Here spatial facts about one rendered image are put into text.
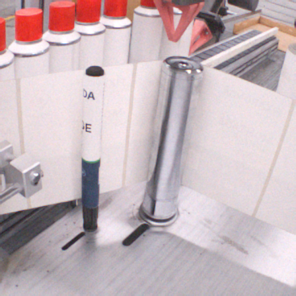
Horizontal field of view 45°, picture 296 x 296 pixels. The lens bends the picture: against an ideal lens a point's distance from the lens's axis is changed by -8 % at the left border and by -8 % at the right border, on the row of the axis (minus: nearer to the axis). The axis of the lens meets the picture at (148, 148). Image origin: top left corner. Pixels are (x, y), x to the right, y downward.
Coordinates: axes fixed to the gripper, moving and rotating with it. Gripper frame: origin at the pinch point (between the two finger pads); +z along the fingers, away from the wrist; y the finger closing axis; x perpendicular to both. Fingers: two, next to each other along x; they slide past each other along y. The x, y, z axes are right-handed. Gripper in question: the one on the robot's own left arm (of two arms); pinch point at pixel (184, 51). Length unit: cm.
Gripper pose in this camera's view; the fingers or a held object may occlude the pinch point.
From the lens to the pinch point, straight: 78.1
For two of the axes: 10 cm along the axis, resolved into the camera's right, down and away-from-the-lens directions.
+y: 8.1, 3.9, -4.4
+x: 4.0, 1.8, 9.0
